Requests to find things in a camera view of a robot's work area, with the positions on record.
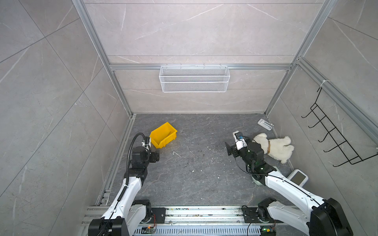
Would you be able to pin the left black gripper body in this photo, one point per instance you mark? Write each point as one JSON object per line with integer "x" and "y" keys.
{"x": 152, "y": 158}

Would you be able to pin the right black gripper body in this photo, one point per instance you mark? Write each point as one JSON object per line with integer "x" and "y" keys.
{"x": 242, "y": 153}

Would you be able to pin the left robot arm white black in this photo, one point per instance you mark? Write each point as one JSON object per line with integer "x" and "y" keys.
{"x": 126, "y": 213}

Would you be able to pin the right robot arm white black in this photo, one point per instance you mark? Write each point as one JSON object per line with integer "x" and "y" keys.
{"x": 312, "y": 214}

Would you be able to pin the yellow plastic bin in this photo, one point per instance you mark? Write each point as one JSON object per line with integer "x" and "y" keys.
{"x": 163, "y": 135}

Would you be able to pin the white plush dog toy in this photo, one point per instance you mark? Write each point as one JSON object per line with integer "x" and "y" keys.
{"x": 279, "y": 149}

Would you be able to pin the pale green round object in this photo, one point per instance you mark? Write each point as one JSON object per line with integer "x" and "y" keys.
{"x": 259, "y": 179}

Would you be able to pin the white digital scale device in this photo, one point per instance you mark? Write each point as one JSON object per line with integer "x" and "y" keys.
{"x": 298, "y": 177}

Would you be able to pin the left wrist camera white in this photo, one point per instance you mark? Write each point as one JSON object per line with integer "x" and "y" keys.
{"x": 147, "y": 143}

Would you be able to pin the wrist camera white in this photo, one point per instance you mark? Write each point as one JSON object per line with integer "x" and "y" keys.
{"x": 147, "y": 143}
{"x": 240, "y": 141}

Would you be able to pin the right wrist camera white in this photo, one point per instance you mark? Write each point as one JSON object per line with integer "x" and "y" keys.
{"x": 240, "y": 141}

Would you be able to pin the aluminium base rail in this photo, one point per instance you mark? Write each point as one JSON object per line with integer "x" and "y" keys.
{"x": 205, "y": 221}

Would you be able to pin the white wire mesh basket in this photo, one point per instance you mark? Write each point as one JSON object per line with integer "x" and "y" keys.
{"x": 180, "y": 79}

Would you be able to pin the black wire hook rack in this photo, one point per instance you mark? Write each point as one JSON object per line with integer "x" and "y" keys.
{"x": 334, "y": 134}

